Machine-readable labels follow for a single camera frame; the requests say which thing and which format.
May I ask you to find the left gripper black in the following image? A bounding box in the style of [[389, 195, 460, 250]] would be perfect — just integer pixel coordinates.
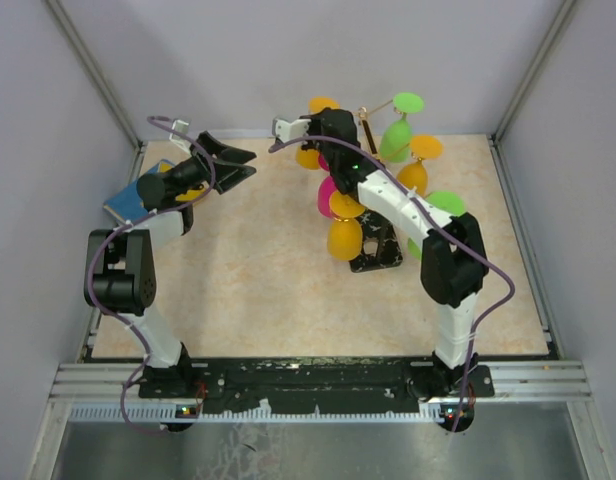
[[167, 131, 256, 196]]

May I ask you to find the orange wine glass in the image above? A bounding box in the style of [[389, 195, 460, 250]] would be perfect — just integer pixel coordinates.
[[293, 96, 342, 171], [397, 134, 443, 196], [327, 191, 365, 261]]

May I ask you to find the pink wine glass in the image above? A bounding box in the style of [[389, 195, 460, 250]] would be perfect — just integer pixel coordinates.
[[317, 154, 337, 218]]

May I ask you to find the green wine glass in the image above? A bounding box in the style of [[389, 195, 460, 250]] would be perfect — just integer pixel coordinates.
[[379, 92, 425, 163], [407, 190, 466, 261]]

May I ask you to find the gold wine glass rack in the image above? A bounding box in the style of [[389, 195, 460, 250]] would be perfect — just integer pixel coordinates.
[[349, 102, 403, 273]]

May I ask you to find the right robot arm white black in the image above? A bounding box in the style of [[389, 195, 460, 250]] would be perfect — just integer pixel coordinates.
[[275, 108, 489, 396]]

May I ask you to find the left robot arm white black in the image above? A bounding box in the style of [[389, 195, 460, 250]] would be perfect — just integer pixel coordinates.
[[84, 132, 256, 397]]

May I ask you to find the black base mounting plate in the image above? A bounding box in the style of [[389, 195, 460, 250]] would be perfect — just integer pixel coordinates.
[[139, 355, 494, 415]]

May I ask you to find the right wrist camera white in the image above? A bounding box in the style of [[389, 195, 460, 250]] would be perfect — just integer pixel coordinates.
[[272, 117, 311, 144]]

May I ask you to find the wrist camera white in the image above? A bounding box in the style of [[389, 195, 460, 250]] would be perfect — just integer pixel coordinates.
[[272, 117, 311, 144], [168, 118, 191, 153]]

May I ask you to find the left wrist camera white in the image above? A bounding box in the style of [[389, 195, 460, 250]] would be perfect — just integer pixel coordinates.
[[168, 118, 191, 153]]

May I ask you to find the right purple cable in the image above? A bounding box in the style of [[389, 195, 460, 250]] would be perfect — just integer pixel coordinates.
[[266, 134, 517, 434]]

